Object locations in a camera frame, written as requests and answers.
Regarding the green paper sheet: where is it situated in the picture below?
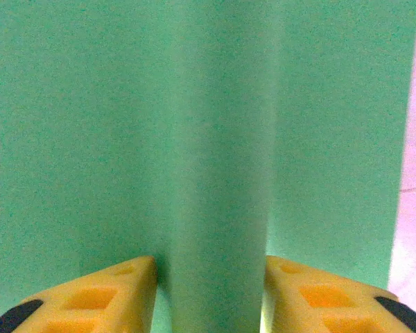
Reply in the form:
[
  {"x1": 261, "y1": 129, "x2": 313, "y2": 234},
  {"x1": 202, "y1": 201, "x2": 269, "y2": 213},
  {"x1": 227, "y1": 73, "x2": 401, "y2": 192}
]
[{"x1": 0, "y1": 0, "x2": 416, "y2": 333}]

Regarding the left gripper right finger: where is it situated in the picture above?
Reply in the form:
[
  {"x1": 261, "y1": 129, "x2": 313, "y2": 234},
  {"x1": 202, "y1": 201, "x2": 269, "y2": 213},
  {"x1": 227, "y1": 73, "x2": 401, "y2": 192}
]
[{"x1": 261, "y1": 255, "x2": 416, "y2": 333}]

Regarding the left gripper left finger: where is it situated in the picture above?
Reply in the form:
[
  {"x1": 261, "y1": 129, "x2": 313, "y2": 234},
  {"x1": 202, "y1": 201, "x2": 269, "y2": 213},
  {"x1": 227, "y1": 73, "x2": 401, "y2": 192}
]
[{"x1": 0, "y1": 255, "x2": 159, "y2": 333}]

